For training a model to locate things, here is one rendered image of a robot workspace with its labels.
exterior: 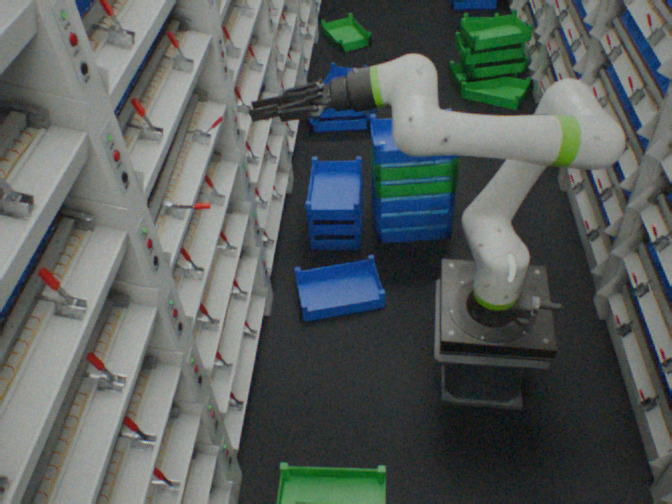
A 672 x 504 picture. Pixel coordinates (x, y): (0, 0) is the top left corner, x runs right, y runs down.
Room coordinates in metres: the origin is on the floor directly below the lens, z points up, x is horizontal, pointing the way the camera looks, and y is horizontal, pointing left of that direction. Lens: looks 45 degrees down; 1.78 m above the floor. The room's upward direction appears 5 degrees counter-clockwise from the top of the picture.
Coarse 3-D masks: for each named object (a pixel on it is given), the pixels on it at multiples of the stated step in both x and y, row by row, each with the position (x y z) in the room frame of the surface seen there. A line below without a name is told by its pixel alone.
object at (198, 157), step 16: (208, 96) 1.48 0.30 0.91; (224, 96) 1.48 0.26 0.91; (208, 112) 1.43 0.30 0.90; (224, 112) 1.47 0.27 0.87; (192, 128) 1.35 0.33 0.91; (208, 128) 1.36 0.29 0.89; (192, 144) 1.29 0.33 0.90; (192, 160) 1.23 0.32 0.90; (208, 160) 1.26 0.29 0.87; (192, 176) 1.17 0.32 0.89; (176, 192) 1.11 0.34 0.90; (192, 192) 1.12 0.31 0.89; (160, 224) 1.00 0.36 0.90; (176, 224) 1.01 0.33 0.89; (160, 240) 0.96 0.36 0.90; (176, 240) 0.96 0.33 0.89; (176, 256) 0.94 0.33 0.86
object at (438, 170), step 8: (456, 160) 1.81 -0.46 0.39; (376, 168) 1.81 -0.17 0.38; (384, 168) 1.81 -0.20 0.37; (392, 168) 1.81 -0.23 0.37; (400, 168) 1.81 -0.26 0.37; (408, 168) 1.81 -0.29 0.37; (416, 168) 1.81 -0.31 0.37; (424, 168) 1.81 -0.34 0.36; (432, 168) 1.81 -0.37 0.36; (440, 168) 1.81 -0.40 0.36; (448, 168) 1.81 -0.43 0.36; (456, 168) 1.81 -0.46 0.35; (376, 176) 1.81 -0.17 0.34; (384, 176) 1.81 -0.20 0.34; (392, 176) 1.81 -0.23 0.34; (400, 176) 1.81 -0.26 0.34; (408, 176) 1.81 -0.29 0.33; (416, 176) 1.81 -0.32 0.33; (424, 176) 1.81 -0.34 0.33; (432, 176) 1.81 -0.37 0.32; (440, 176) 1.81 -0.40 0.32
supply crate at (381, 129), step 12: (372, 120) 1.99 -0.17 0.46; (384, 120) 2.01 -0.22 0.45; (372, 132) 1.93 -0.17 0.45; (384, 132) 2.00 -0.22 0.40; (372, 144) 1.92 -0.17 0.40; (384, 156) 1.81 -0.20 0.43; (396, 156) 1.81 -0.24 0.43; (408, 156) 1.81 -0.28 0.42; (432, 156) 1.81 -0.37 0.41; (444, 156) 1.81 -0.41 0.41; (456, 156) 1.81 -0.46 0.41
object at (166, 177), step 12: (192, 96) 1.45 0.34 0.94; (192, 108) 1.40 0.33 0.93; (180, 132) 1.29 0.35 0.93; (180, 144) 1.25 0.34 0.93; (180, 156) 1.22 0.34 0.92; (168, 168) 1.16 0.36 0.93; (168, 180) 1.12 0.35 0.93; (156, 192) 1.07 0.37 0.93; (156, 204) 1.03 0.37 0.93; (156, 216) 1.00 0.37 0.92
